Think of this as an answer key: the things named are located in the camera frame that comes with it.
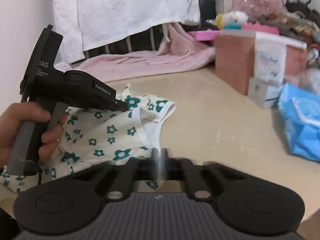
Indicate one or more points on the person's left hand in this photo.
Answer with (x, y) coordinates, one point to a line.
(15, 120)

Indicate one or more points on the pink fleece blanket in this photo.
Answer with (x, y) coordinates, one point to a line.
(150, 62)

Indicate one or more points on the small white blue box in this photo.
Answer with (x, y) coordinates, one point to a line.
(260, 92)

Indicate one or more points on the yellow white plush toy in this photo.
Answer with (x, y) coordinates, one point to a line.
(235, 17)

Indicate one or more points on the salmon pink storage box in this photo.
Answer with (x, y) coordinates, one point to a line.
(232, 60)

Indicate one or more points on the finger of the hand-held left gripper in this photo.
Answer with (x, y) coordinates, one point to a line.
(122, 105)

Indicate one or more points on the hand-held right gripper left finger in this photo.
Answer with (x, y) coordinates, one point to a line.
(130, 172)

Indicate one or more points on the blue wet wipes pack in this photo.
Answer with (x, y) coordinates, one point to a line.
(300, 125)

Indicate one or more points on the white printed packet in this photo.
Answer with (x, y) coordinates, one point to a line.
(270, 60)

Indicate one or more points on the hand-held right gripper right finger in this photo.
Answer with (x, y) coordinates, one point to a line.
(192, 175)

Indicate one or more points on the white hanging cloth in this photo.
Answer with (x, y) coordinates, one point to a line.
(120, 12)

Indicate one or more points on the pink plastic tray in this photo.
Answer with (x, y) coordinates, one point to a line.
(260, 28)

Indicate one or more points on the white green-flowered garment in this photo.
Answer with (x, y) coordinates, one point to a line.
(105, 135)

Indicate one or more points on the dark handbag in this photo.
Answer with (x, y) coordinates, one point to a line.
(297, 5)

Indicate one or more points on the pink wrapped bouquet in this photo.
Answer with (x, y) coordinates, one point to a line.
(265, 2)

